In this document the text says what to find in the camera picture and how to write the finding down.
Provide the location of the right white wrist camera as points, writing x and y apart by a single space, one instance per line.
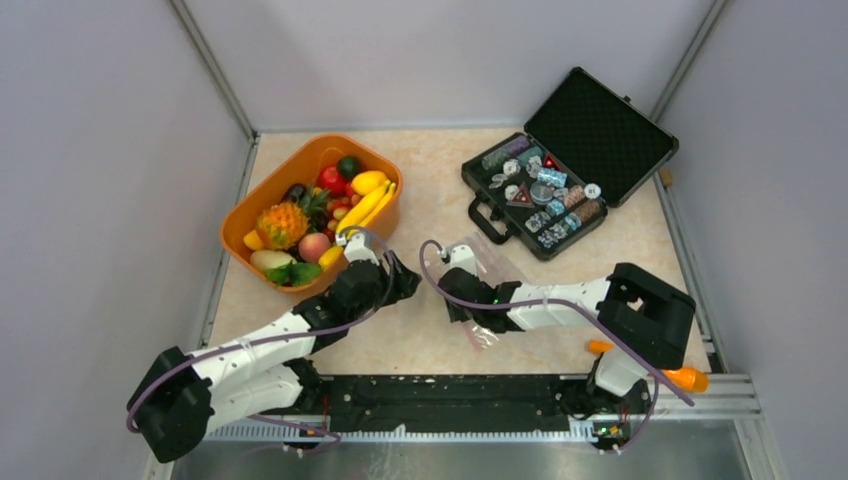
462 257

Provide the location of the black poker chip case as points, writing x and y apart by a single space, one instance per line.
584 151

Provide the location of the clear zip top bag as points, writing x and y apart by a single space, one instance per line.
493 268

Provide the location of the toy pineapple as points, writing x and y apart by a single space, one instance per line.
282 226

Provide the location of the red toy tomato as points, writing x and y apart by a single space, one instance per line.
331 180

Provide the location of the toy eggplant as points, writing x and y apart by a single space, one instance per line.
295 193

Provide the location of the yellow toy lemon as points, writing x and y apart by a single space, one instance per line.
367 181

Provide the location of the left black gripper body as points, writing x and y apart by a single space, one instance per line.
400 289

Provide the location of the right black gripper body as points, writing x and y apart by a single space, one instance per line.
463 314

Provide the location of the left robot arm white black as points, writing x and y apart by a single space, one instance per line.
185 396

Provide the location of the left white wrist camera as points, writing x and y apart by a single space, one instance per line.
358 248

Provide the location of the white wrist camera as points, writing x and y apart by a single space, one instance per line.
462 257
358 248

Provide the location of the small yellow toy fruit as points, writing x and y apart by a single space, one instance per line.
253 241

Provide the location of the toy peach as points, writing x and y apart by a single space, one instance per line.
312 246

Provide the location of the orange plastic basket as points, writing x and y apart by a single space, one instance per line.
303 166

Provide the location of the orange handled tool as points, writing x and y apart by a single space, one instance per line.
689 379

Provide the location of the yellow toy banana bunch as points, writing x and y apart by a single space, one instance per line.
350 224

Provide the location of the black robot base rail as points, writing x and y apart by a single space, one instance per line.
461 404

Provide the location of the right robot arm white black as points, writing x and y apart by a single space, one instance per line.
646 319

